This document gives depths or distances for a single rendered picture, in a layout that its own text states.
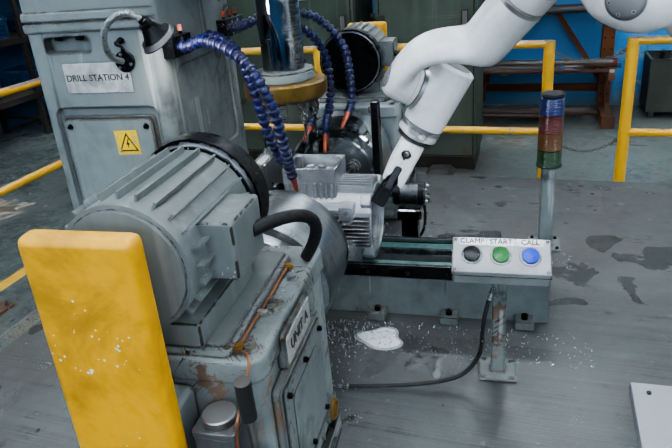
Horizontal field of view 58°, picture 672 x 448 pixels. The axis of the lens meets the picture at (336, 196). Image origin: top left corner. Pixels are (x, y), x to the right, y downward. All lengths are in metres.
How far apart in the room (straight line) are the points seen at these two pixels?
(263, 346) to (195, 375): 0.09
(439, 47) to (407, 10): 3.24
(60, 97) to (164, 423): 0.84
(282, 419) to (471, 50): 0.67
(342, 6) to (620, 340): 3.46
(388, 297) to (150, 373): 0.82
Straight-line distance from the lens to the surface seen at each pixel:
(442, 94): 1.18
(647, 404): 1.23
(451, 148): 4.51
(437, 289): 1.38
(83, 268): 0.65
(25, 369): 1.52
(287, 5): 1.28
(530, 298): 1.39
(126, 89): 1.30
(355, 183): 1.34
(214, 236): 0.71
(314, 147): 1.59
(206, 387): 0.78
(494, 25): 1.07
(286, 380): 0.81
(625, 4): 0.87
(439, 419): 1.17
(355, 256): 1.35
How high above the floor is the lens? 1.59
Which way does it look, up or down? 22 degrees down
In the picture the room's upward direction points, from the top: 5 degrees counter-clockwise
